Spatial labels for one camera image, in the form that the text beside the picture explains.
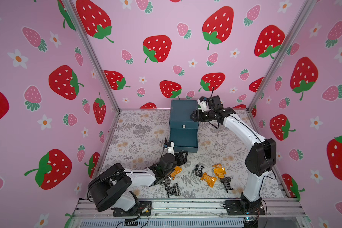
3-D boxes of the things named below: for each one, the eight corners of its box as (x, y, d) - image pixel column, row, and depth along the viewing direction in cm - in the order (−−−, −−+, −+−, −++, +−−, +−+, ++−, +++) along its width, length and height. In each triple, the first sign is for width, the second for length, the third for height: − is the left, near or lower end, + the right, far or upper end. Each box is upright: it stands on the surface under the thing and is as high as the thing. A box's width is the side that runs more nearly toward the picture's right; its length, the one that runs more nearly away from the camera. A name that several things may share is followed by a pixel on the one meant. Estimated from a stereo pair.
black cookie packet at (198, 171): (193, 174, 88) (193, 173, 86) (195, 164, 92) (196, 163, 90) (202, 177, 87) (202, 176, 85) (204, 167, 91) (204, 166, 89)
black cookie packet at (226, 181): (227, 192, 81) (228, 192, 79) (219, 179, 86) (220, 178, 84) (235, 189, 82) (236, 188, 81) (228, 176, 87) (229, 175, 85)
